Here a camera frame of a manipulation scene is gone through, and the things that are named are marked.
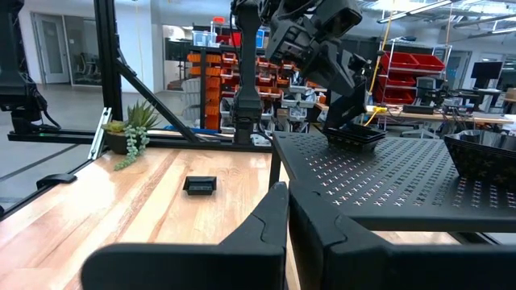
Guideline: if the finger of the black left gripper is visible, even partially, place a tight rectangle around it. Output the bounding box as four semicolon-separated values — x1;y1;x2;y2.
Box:
324;80;368;131

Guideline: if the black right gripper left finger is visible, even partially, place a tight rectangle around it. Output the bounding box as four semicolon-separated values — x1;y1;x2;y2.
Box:
80;181;289;290

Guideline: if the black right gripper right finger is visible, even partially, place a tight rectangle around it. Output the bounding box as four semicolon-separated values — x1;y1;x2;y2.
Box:
288;180;516;290

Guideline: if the small black square plate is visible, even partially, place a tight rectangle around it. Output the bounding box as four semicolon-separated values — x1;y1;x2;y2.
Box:
322;135;386;145
182;175;218;197
322;122;387;140
327;143;382;153
324;139;385;149

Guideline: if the black flared square bowl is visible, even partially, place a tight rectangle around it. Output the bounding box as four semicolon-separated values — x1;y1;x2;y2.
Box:
444;139;516;187
445;131;516;147
451;129;516;152
444;135;516;151

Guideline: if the red bin shelf rack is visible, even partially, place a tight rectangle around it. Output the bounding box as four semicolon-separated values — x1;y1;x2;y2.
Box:
377;39;447;106

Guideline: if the black perforated metal shelf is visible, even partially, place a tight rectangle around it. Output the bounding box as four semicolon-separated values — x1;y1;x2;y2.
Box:
268;130;516;246

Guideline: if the wooden workshop desk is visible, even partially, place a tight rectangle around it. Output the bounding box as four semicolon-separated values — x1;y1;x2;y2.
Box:
362;105;516;126

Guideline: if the orange parts bin rack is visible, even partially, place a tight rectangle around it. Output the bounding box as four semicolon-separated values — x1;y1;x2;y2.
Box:
185;50;327;132

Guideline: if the clear storage box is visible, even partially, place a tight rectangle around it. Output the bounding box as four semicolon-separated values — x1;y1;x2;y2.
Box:
192;30;218;48

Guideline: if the black computer monitor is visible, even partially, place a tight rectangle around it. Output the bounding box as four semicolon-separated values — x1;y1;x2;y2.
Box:
470;60;504;89

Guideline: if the small potted succulent plant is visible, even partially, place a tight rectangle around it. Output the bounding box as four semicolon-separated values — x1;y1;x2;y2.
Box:
102;100;161;172

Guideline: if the black table edge clamp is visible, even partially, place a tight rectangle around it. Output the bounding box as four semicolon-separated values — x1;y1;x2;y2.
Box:
35;172;77;190

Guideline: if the black machine column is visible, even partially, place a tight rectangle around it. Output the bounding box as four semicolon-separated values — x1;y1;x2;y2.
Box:
0;0;61;136

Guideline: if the grey glass door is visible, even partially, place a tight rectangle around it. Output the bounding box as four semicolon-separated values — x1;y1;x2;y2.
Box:
31;12;70;85

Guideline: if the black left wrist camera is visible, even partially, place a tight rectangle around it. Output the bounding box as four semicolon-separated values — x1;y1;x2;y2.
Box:
314;0;364;39

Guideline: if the yellow hanging cable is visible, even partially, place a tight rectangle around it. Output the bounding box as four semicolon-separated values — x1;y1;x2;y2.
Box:
364;0;396;126

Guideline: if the silver metal bracket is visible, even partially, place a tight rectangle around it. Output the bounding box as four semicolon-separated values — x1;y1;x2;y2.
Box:
87;106;113;161

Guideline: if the black aluminium table frame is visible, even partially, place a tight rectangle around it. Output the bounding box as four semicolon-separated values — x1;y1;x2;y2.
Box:
0;0;275;221

